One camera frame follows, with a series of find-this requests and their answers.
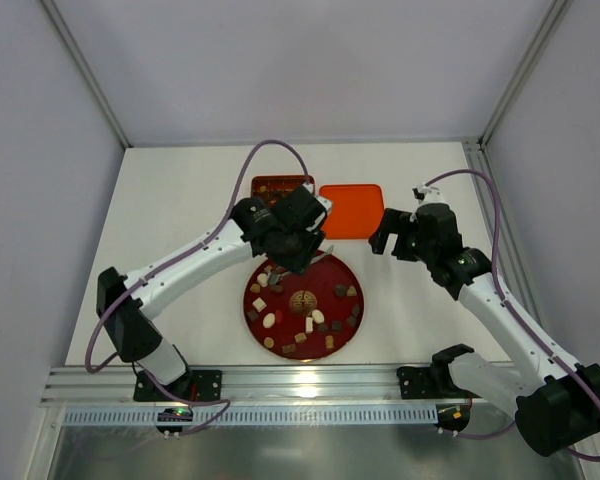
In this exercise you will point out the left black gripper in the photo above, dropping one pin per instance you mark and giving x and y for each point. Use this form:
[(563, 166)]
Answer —
[(290, 255)]

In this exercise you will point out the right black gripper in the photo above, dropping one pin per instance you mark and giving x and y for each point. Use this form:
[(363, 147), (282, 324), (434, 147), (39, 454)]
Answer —
[(397, 235)]

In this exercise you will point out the dark dome chocolate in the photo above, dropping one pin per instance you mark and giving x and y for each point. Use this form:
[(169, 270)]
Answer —
[(340, 290)]

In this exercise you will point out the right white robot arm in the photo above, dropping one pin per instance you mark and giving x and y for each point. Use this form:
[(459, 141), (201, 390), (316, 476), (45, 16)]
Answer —
[(552, 398)]

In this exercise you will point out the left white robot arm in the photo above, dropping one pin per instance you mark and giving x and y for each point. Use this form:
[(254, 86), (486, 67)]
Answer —
[(127, 304)]

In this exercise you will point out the orange chocolate box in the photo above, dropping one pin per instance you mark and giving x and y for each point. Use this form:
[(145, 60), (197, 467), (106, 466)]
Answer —
[(286, 184)]

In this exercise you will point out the white rounded triangle chocolate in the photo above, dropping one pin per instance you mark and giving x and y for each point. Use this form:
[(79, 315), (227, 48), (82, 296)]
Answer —
[(262, 279)]

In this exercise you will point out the white square chocolate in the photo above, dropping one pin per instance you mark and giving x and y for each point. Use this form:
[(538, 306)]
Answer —
[(259, 304)]

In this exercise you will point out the white swirl round chocolate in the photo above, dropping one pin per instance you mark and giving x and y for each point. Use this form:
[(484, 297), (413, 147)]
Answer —
[(318, 316)]

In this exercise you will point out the white swirl oval chocolate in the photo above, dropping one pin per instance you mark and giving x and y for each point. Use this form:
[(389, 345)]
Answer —
[(269, 320)]

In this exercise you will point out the white block chocolate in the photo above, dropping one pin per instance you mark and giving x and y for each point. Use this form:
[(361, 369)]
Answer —
[(309, 325)]

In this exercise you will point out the dark striped square chocolate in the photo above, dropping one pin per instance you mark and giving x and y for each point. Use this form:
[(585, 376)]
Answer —
[(336, 326)]

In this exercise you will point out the orange box lid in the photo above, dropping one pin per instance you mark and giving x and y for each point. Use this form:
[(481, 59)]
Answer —
[(357, 210)]

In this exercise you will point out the round red tray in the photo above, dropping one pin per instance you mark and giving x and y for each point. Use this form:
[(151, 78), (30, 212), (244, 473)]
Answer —
[(303, 294)]

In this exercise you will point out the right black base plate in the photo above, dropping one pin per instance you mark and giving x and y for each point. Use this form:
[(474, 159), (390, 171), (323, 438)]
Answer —
[(428, 382)]

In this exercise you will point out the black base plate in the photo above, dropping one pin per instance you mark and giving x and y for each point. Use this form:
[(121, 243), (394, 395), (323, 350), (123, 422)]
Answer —
[(428, 382), (194, 385)]

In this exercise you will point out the slotted cable duct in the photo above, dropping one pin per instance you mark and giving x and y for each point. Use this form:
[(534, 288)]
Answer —
[(252, 415)]

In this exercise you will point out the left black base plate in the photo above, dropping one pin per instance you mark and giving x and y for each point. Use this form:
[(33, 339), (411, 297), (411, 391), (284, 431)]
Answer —
[(194, 385)]

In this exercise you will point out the aluminium rail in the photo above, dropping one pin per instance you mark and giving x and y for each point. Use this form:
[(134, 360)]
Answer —
[(273, 383)]

